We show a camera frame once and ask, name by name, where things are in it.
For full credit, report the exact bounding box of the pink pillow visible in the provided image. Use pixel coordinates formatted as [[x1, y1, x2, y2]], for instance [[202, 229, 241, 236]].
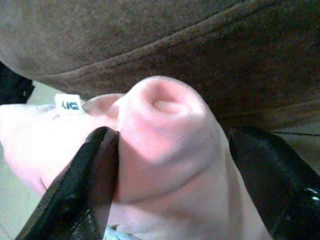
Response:
[[0, 75, 273, 240]]

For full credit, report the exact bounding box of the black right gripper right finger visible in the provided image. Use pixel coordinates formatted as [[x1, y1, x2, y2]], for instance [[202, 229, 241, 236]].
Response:
[[227, 126, 320, 240]]

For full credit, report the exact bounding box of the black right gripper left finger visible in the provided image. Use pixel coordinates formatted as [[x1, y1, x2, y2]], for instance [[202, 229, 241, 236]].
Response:
[[14, 126, 120, 240]]

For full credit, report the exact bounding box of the black sofa leg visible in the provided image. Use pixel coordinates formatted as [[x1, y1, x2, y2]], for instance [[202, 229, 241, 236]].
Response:
[[0, 61, 35, 106]]

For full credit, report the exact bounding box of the white pillow label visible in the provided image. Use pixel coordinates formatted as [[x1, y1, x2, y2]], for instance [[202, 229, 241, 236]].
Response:
[[54, 93, 83, 112]]

